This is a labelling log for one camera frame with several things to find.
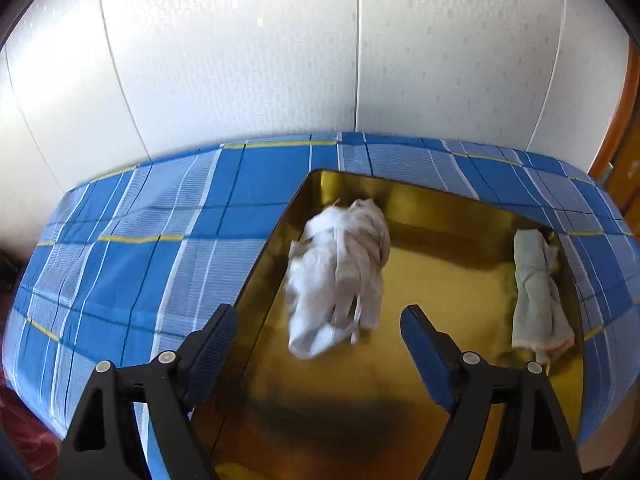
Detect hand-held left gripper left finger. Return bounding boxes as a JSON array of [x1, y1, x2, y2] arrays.
[[57, 303, 240, 480]]

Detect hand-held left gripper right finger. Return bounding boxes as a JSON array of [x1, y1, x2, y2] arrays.
[[400, 304, 585, 480]]

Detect gold tin box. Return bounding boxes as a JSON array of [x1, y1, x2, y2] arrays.
[[192, 170, 586, 480]]

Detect white striped cloth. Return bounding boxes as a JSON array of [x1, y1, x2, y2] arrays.
[[282, 197, 392, 361]]

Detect light green cloth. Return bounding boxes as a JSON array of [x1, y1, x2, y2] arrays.
[[510, 228, 576, 366]]

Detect blue plaid tablecloth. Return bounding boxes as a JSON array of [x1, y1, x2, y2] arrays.
[[2, 131, 637, 480]]

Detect red cloth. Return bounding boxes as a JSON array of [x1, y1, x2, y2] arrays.
[[0, 370, 68, 480]]

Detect wooden door frame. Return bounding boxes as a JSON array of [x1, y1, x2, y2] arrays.
[[587, 45, 640, 241]]

